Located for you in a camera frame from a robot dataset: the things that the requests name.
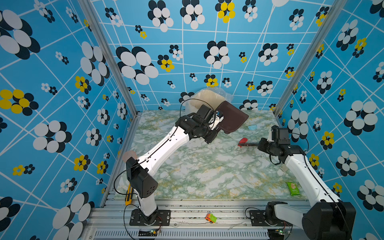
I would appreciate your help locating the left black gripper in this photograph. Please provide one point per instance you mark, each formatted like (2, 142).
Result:
(213, 134)

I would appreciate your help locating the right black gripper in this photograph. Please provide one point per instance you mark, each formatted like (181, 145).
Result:
(261, 146)

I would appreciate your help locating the black pink hand brush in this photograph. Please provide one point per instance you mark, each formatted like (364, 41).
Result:
(247, 144)

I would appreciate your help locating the black dustpan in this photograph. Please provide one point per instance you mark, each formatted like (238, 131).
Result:
(233, 118)

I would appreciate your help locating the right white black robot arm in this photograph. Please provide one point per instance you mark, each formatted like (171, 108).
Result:
(329, 218)

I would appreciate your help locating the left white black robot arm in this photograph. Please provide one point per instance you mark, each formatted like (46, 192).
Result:
(141, 170)

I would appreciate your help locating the green packet right edge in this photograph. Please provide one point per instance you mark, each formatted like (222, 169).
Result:
(293, 188)

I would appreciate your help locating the small green orange toy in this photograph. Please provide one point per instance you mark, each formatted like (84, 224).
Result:
(211, 218)

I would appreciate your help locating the pink translucent cup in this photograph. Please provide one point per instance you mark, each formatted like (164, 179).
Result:
(129, 154)

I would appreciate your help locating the yellow utility knife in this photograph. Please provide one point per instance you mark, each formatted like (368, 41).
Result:
(129, 195)

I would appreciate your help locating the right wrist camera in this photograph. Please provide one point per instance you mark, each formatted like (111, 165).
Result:
(274, 133)

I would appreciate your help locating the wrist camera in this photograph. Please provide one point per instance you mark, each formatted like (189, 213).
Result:
(274, 133)
(219, 116)

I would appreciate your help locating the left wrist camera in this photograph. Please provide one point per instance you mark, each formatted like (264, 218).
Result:
(219, 116)

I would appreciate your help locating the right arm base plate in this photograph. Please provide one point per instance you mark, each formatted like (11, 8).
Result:
(258, 218)

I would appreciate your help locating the aluminium frame rail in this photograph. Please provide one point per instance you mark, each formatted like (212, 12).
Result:
(188, 220)

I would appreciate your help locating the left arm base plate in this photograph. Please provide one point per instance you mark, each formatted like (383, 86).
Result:
(157, 218)

